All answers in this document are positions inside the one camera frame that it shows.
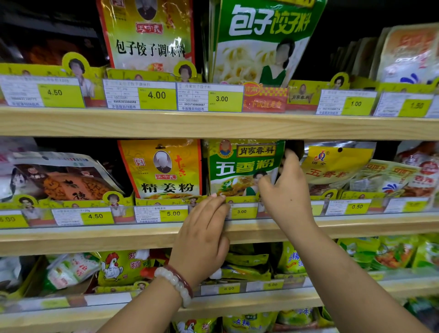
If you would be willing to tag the yellow vegetable food packet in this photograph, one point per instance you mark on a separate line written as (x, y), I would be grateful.
(161, 168)

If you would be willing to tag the green five spice packets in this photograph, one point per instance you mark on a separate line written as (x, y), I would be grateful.
(240, 164)

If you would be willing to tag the yellow dumpling seasoning packets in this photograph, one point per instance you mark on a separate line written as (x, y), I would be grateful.
(147, 34)

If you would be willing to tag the red white printed packet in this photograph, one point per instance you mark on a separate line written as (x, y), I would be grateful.
(422, 168)

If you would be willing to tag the rows of assorted seasoning packets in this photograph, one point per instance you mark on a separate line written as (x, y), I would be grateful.
(75, 271)

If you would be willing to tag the yellow seasoning packet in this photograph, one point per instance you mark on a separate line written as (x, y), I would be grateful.
(336, 164)

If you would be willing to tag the brown orange packet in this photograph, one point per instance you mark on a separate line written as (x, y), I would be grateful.
(48, 48)

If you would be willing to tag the person's right hand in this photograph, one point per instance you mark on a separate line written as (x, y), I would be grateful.
(288, 195)

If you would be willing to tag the orange seasoning packet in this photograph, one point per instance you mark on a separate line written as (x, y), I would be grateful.
(411, 58)

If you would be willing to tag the person's right forearm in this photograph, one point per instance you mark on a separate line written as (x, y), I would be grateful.
(350, 288)

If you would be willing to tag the row of yellow price tags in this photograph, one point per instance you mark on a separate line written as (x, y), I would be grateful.
(96, 216)
(62, 95)

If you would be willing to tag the pale yellow packet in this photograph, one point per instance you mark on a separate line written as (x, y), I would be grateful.
(381, 178)

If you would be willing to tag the wooden store shelving with goods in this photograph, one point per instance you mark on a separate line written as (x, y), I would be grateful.
(137, 123)

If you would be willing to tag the red brown clear packet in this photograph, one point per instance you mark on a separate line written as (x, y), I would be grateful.
(65, 178)

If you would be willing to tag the green dumpling food packet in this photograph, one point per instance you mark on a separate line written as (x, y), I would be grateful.
(264, 41)

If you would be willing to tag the person's left hand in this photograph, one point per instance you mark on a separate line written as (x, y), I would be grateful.
(202, 240)

